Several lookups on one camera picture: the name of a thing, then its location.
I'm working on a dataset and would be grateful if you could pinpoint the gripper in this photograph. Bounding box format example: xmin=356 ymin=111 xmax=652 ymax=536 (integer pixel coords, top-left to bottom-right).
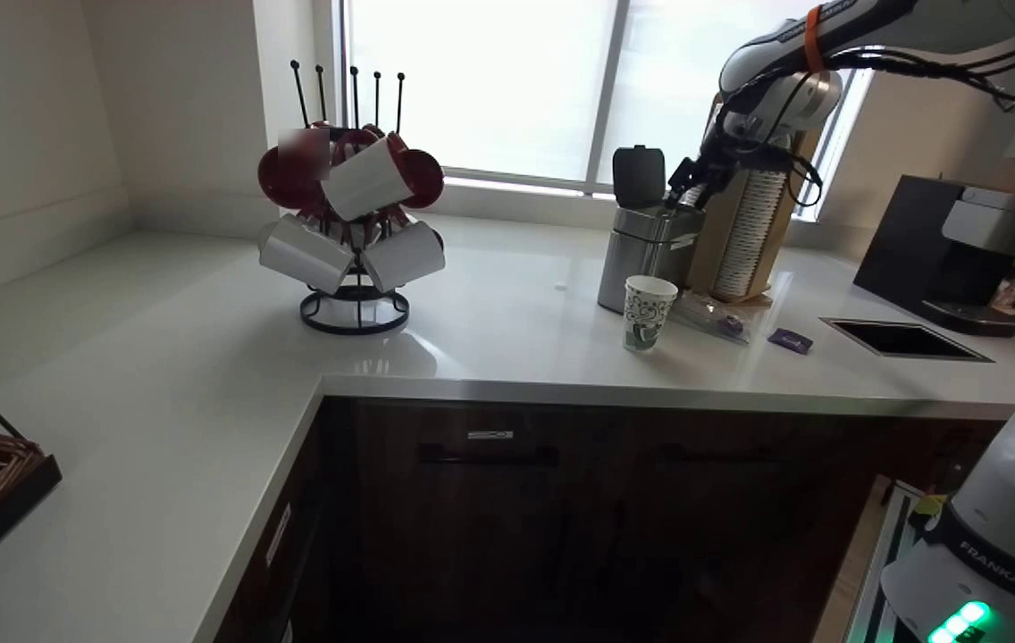
xmin=667 ymin=125 xmax=748 ymax=212

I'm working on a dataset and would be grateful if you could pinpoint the black bin lid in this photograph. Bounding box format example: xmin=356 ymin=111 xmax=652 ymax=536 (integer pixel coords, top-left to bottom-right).
xmin=612 ymin=145 xmax=667 ymax=212

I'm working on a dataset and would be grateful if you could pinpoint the silver bin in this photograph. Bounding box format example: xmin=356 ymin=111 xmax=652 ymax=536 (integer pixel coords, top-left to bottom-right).
xmin=597 ymin=204 xmax=708 ymax=315

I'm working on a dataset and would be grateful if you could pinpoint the clear plastic packet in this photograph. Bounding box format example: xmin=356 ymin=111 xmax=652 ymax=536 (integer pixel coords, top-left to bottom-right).
xmin=672 ymin=293 xmax=755 ymax=346

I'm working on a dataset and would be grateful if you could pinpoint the purple packet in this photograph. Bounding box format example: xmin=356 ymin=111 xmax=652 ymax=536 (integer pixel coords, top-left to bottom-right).
xmin=768 ymin=328 xmax=815 ymax=356

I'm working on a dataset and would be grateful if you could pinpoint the wooden cup dispenser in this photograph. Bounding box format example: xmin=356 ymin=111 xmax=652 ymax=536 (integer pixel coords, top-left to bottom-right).
xmin=686 ymin=89 xmax=826 ymax=306

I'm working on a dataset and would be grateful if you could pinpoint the stack of paper cups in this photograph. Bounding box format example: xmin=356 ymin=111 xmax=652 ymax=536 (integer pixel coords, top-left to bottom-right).
xmin=715 ymin=166 xmax=793 ymax=299

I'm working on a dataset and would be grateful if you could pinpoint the patterned paper cup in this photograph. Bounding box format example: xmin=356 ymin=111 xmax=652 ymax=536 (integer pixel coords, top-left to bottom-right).
xmin=622 ymin=275 xmax=680 ymax=355

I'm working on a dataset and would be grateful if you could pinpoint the window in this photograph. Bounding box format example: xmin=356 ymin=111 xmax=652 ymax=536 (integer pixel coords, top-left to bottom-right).
xmin=329 ymin=0 xmax=879 ymax=220

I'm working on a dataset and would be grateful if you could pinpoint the black coffee machine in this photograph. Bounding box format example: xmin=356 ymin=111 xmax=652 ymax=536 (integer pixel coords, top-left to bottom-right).
xmin=853 ymin=174 xmax=1015 ymax=338

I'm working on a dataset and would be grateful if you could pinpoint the red mug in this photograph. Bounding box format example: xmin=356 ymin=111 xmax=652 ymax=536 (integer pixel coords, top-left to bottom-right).
xmin=395 ymin=147 xmax=445 ymax=210
xmin=256 ymin=129 xmax=331 ymax=212

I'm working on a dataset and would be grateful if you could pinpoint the white mug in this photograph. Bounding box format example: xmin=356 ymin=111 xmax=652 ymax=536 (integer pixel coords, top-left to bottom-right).
xmin=360 ymin=220 xmax=447 ymax=295
xmin=258 ymin=213 xmax=357 ymax=296
xmin=322 ymin=136 xmax=415 ymax=223

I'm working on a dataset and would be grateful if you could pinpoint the dark wood cabinet door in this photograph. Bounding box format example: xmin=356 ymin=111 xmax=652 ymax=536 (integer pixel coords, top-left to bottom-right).
xmin=325 ymin=398 xmax=629 ymax=643
xmin=628 ymin=404 xmax=888 ymax=643

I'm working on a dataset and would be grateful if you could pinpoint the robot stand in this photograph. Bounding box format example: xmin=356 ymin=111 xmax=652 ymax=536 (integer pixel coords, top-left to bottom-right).
xmin=813 ymin=473 xmax=951 ymax=643

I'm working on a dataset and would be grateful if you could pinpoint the black wire mug tree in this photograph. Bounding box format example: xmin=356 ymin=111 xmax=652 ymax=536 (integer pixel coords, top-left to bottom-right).
xmin=289 ymin=60 xmax=412 ymax=337

